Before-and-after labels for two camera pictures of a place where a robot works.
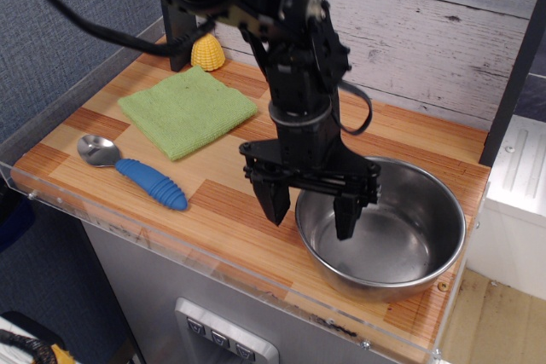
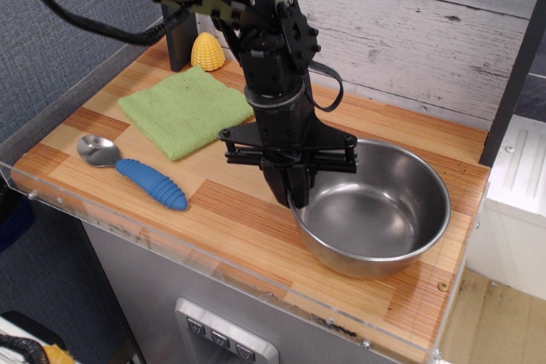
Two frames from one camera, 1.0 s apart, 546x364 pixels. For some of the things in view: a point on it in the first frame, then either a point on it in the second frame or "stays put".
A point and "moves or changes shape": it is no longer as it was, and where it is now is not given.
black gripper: (310, 153) to (287, 133)
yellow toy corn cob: (207, 53) stays put
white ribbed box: (508, 244) stays put
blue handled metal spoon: (101, 151) stays put
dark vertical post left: (181, 28) stays put
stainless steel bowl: (401, 242) moves or changes shape
